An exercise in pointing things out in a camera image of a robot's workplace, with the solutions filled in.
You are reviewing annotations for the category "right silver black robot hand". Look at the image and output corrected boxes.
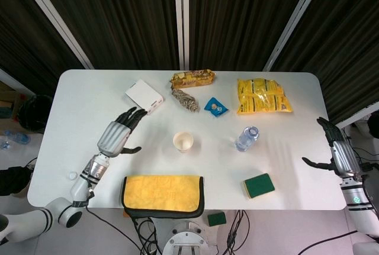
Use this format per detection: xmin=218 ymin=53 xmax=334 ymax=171
xmin=301 ymin=117 xmax=362 ymax=179

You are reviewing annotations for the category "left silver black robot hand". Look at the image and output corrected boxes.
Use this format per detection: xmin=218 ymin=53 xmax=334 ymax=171
xmin=97 ymin=106 xmax=148 ymax=159

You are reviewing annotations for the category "white paper cup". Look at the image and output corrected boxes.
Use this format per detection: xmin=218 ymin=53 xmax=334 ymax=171
xmin=172 ymin=131 xmax=194 ymax=154

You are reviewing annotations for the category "clear plastic water bottle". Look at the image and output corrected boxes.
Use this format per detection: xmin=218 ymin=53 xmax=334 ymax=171
xmin=235 ymin=125 xmax=261 ymax=152

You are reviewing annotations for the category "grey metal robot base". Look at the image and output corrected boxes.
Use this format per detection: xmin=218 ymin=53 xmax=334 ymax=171
xmin=162 ymin=221 xmax=221 ymax=255

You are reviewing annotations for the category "clear plastic bottle on floor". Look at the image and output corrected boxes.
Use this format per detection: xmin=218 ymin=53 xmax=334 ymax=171
xmin=4 ymin=130 xmax=32 ymax=146

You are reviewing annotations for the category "white cardboard box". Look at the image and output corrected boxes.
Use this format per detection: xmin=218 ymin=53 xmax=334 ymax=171
xmin=124 ymin=79 xmax=165 ymax=116

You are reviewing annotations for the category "yellow cloth with black edge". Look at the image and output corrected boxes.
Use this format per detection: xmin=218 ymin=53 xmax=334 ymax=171
xmin=121 ymin=175 xmax=205 ymax=219

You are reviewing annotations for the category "black trash bin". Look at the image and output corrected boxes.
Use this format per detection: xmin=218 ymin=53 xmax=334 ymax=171
xmin=17 ymin=94 xmax=53 ymax=133

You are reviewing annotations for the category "large green yellow sponge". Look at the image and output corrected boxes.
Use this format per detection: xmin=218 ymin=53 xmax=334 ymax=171
xmin=242 ymin=173 xmax=276 ymax=199

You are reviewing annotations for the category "golden biscuit packet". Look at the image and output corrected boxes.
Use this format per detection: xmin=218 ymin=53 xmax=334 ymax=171
xmin=169 ymin=70 xmax=217 ymax=89

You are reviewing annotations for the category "yellow snack bag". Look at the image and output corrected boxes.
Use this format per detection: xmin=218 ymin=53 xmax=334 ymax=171
xmin=236 ymin=78 xmax=294 ymax=115

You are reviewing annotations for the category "small blue snack packet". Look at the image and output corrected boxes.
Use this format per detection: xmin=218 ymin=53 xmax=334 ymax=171
xmin=203 ymin=96 xmax=229 ymax=117

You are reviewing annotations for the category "person's black trouser leg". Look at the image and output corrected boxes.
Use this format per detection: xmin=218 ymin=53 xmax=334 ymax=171
xmin=0 ymin=165 xmax=33 ymax=197

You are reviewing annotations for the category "brown cardboard box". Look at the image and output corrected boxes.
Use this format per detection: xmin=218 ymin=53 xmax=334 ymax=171
xmin=0 ymin=82 xmax=26 ymax=120

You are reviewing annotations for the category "small green sponge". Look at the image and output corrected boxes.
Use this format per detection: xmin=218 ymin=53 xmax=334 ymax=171
xmin=207 ymin=212 xmax=227 ymax=227

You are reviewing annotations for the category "black cable bundle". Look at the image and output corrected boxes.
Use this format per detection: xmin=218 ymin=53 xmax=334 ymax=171
xmin=225 ymin=209 xmax=252 ymax=255
xmin=343 ymin=127 xmax=379 ymax=179
xmin=130 ymin=218 xmax=165 ymax=255

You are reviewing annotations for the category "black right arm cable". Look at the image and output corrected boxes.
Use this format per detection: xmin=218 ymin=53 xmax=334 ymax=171
xmin=297 ymin=230 xmax=358 ymax=255

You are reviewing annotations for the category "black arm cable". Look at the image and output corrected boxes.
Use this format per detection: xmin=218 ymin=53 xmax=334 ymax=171
xmin=85 ymin=206 xmax=166 ymax=243
xmin=297 ymin=230 xmax=358 ymax=255

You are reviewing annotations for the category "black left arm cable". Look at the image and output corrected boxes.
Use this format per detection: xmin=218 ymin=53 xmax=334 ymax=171
xmin=85 ymin=206 xmax=166 ymax=243

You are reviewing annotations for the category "white frame post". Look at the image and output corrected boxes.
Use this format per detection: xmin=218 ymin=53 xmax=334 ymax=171
xmin=173 ymin=0 xmax=190 ymax=71
xmin=262 ymin=0 xmax=329 ymax=72
xmin=13 ymin=0 xmax=95 ymax=70

